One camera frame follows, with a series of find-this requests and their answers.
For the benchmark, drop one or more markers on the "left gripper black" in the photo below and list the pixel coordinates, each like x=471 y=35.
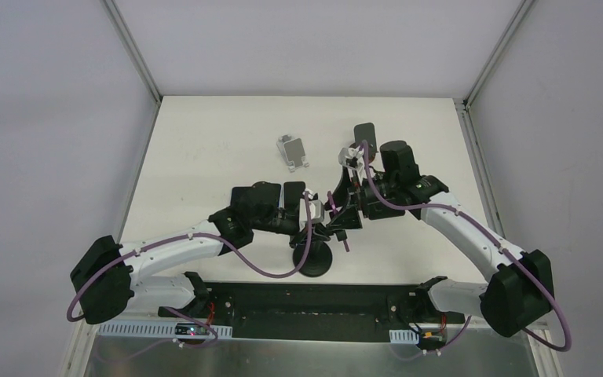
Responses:
x=294 y=222

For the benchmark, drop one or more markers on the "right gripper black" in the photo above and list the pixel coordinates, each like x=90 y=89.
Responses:
x=347 y=212

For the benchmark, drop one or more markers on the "black pole phone stand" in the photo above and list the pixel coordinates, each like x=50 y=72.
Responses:
x=318 y=260

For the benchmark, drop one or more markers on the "phone with beige case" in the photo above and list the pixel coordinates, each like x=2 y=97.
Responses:
x=292 y=194

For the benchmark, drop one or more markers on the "phone with lavender case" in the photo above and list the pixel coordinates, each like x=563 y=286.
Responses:
x=237 y=193

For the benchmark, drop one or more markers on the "phone with purple case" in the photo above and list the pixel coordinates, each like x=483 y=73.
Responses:
x=334 y=211

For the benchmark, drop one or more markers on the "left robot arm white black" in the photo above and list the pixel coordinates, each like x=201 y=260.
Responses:
x=113 y=278

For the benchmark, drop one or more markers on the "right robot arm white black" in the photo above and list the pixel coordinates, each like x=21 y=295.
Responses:
x=518 y=287

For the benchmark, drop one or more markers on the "brown round phone stand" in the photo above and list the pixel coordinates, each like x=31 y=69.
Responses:
x=365 y=132

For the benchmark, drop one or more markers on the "white grey phone stand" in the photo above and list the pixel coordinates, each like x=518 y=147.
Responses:
x=292 y=151

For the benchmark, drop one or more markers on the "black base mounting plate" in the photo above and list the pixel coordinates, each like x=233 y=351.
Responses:
x=317 y=312

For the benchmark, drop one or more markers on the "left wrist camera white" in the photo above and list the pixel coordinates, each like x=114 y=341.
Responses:
x=311 y=208

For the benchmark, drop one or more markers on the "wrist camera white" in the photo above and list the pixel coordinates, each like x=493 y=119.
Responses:
x=352 y=158
x=311 y=208

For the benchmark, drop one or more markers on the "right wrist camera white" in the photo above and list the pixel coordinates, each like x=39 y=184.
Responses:
x=352 y=158

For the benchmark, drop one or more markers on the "right white cable duct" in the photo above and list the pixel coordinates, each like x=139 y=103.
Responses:
x=406 y=336

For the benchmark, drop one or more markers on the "white cable duct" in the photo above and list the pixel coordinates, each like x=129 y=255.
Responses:
x=406 y=336
x=162 y=330

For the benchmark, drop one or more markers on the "left white cable duct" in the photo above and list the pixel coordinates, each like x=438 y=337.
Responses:
x=162 y=330

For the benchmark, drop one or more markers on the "left aluminium frame post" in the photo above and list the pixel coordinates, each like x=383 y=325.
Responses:
x=132 y=50

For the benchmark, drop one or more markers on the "aluminium frame post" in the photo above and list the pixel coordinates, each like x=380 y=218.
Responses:
x=520 y=14
x=132 y=50

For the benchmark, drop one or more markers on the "right aluminium frame post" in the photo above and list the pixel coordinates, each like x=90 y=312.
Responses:
x=520 y=14

